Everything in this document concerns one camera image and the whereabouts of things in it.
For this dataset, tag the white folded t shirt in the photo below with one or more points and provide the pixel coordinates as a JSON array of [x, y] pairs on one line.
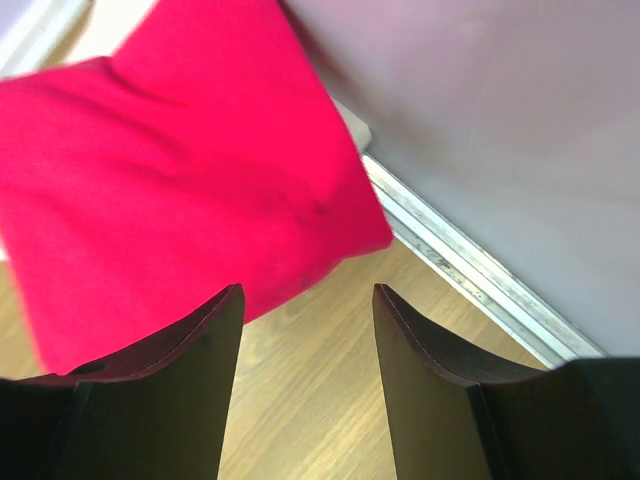
[[358, 128]]

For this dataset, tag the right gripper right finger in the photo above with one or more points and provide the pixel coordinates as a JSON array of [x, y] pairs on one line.
[[440, 425]]

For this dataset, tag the aluminium rail frame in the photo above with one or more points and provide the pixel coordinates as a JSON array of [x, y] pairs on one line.
[[498, 293]]

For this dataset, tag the red t shirt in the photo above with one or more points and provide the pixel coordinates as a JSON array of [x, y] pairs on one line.
[[204, 152]]

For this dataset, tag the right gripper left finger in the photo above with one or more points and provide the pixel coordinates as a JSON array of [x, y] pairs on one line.
[[156, 409]]

